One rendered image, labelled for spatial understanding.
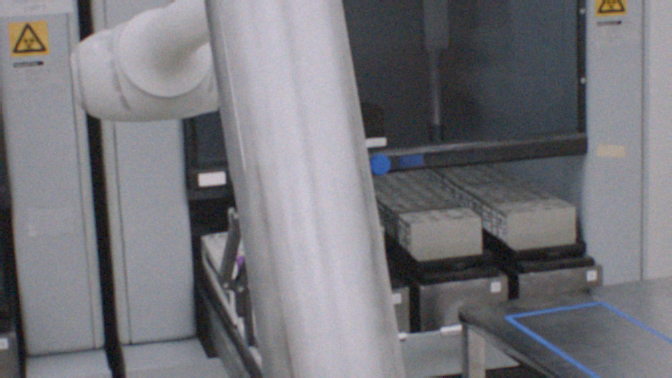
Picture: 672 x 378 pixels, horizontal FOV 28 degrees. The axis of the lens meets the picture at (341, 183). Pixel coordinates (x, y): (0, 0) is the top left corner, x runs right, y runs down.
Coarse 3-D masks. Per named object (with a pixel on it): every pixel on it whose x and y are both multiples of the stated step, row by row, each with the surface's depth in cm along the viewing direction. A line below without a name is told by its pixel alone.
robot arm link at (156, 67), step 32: (192, 0) 137; (128, 32) 147; (160, 32) 141; (192, 32) 138; (96, 64) 148; (128, 64) 146; (160, 64) 144; (192, 64) 147; (96, 96) 149; (128, 96) 148; (160, 96) 147; (192, 96) 150
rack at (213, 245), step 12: (204, 240) 204; (216, 240) 204; (204, 252) 204; (216, 252) 197; (240, 252) 196; (204, 264) 205; (216, 264) 192; (216, 276) 198; (216, 288) 194; (228, 300) 186; (228, 312) 185
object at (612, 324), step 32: (608, 288) 187; (640, 288) 186; (480, 320) 176; (512, 320) 175; (544, 320) 175; (576, 320) 174; (608, 320) 174; (640, 320) 173; (480, 352) 181; (512, 352) 166; (544, 352) 163; (576, 352) 163; (608, 352) 162; (640, 352) 162
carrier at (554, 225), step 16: (544, 208) 209; (560, 208) 208; (512, 224) 206; (528, 224) 207; (544, 224) 207; (560, 224) 208; (512, 240) 207; (528, 240) 207; (544, 240) 208; (560, 240) 208
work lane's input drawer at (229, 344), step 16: (208, 288) 198; (208, 304) 192; (208, 320) 193; (224, 320) 184; (224, 336) 179; (240, 336) 175; (224, 352) 179; (240, 352) 172; (240, 368) 167; (256, 368) 163
